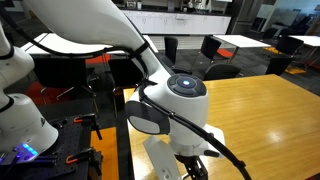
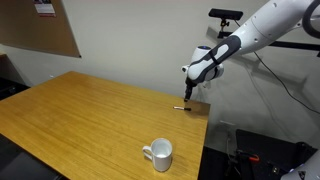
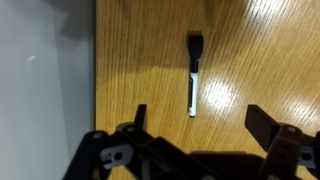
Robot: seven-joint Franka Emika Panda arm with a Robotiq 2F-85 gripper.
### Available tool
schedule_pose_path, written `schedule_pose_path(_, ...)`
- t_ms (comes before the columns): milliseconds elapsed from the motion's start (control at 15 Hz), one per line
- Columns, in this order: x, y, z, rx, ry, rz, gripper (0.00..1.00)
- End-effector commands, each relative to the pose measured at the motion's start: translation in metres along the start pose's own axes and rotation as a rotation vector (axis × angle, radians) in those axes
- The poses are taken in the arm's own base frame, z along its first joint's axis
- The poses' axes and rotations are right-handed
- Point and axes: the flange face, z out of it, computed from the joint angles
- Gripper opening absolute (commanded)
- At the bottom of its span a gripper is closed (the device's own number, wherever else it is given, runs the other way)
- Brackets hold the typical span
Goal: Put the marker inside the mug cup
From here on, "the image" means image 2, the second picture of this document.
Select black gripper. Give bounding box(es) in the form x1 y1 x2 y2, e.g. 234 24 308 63
184 78 197 102

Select black and silver marker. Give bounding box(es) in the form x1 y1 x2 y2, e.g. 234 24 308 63
173 106 192 111

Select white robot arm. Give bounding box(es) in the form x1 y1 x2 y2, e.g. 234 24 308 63
182 0 319 102

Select white ceramic mug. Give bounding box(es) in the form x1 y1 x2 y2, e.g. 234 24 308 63
142 138 173 172

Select red and white poster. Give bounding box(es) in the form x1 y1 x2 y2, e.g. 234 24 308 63
33 0 56 17

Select cork notice board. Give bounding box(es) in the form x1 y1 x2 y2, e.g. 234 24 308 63
0 0 81 58

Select white wall socket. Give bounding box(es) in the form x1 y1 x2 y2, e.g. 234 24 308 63
220 120 236 133

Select black camera on wall mount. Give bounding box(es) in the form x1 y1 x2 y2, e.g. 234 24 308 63
209 8 243 20

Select orange handled clamp upper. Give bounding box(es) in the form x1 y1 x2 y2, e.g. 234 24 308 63
236 149 260 163

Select black mounting base plate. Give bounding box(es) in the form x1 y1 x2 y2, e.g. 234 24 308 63
236 129 317 180

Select black cable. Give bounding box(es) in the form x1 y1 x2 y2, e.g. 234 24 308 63
234 19 320 115

